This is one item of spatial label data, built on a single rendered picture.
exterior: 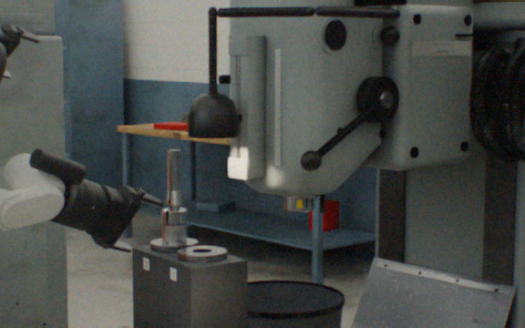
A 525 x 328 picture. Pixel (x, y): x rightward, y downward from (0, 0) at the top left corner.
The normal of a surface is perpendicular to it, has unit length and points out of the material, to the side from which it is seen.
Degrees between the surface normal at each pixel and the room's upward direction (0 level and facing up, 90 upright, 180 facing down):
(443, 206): 90
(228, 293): 90
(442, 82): 90
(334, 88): 90
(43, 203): 116
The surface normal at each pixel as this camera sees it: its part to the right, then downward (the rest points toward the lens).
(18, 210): 0.53, 0.52
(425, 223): -0.74, 0.08
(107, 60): 0.68, 0.09
